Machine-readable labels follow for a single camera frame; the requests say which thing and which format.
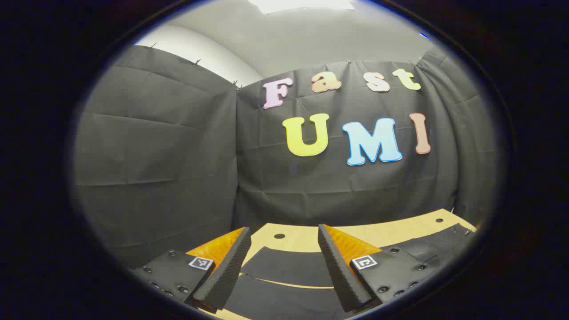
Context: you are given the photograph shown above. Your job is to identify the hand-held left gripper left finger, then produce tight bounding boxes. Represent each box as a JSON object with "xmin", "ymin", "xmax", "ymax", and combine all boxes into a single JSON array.
[{"xmin": 129, "ymin": 227, "xmax": 252, "ymax": 314}]

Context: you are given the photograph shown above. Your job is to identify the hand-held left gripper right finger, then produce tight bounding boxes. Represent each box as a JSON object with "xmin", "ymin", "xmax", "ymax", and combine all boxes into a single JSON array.
[{"xmin": 317, "ymin": 224, "xmax": 435, "ymax": 314}]

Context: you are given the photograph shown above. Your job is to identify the black jeans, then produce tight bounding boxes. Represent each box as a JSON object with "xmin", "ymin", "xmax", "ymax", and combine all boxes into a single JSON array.
[{"xmin": 222, "ymin": 224, "xmax": 476, "ymax": 320}]

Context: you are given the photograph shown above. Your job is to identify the black backdrop cloth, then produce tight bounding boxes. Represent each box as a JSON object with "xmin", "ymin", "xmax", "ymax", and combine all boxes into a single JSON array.
[{"xmin": 73, "ymin": 44, "xmax": 496, "ymax": 267}]

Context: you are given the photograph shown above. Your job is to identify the ceiling light panel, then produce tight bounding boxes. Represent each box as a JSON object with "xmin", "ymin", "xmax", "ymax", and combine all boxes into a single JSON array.
[{"xmin": 248, "ymin": 0, "xmax": 356, "ymax": 15}]

